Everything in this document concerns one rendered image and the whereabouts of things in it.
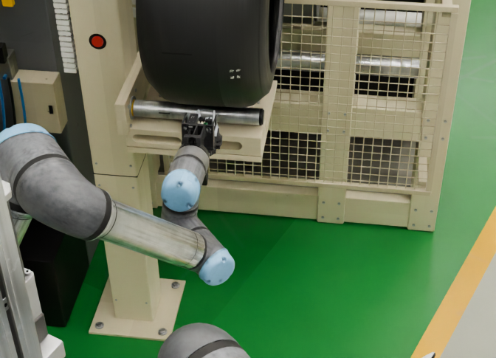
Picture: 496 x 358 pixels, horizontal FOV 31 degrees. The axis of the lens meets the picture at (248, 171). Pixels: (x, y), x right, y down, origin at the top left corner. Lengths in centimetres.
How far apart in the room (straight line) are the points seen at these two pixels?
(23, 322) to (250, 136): 129
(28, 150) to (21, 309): 55
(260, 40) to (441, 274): 141
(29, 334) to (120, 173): 149
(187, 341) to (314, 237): 217
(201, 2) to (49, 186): 66
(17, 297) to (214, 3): 109
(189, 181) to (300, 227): 156
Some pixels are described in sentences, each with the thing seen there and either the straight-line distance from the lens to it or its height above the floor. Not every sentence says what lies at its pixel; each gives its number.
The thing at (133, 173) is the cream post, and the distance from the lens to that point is 260.
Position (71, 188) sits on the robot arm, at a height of 127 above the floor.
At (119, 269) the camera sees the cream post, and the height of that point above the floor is 24.
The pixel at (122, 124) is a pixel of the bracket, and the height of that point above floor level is 89.
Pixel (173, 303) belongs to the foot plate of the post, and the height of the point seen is 1.
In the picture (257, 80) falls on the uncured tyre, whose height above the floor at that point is 108.
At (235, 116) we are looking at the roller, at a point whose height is 91.
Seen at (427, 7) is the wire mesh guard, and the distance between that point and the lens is 267.
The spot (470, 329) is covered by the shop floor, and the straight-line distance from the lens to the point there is 308.
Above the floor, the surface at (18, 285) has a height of 149.
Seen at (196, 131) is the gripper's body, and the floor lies 109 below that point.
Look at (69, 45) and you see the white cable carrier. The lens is 242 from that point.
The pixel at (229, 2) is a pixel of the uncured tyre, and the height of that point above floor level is 129.
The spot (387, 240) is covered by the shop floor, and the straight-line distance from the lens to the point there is 333.
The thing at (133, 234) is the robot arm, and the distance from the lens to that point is 166.
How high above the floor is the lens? 225
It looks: 39 degrees down
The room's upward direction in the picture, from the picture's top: 1 degrees counter-clockwise
